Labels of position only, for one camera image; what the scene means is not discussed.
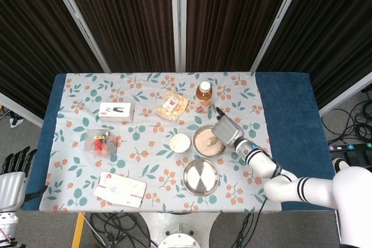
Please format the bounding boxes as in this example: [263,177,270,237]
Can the clear bag with red items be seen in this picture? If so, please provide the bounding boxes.
[83,129,121,156]

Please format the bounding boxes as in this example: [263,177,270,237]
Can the yellow floor tape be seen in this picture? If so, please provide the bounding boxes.
[71,212,86,248]

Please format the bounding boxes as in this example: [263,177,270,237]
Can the floral tablecloth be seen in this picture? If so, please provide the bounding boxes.
[38,71,282,213]

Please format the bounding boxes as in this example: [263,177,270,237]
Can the metal bowl with grains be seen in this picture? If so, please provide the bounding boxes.
[192,125,227,157]

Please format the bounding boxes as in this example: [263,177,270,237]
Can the white cardboard box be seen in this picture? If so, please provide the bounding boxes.
[98,102,135,123]

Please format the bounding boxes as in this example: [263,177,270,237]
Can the empty metal plate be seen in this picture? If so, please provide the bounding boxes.
[182,158,220,196]

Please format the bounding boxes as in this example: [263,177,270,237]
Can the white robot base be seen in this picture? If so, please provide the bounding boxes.
[138,211,221,248]

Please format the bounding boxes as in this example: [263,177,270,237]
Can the white tissue pack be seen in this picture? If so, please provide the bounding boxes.
[93,171,148,209]

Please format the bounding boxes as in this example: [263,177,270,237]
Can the orange drink bottle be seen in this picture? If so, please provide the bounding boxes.
[194,81,212,114]

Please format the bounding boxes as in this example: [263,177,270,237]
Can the snack bag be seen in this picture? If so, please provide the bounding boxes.
[154,90,191,122]

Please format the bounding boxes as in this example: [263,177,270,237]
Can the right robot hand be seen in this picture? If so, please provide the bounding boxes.
[210,106,244,149]

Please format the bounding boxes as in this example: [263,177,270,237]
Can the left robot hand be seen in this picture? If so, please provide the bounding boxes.
[0,145,49,211]

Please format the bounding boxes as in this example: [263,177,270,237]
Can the white paper cup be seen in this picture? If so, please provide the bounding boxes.
[169,133,191,154]

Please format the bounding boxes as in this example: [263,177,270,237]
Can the blue table cover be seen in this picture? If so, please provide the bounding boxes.
[20,71,341,211]

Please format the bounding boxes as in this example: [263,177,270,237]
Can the black floor cables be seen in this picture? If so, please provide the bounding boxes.
[85,211,158,248]

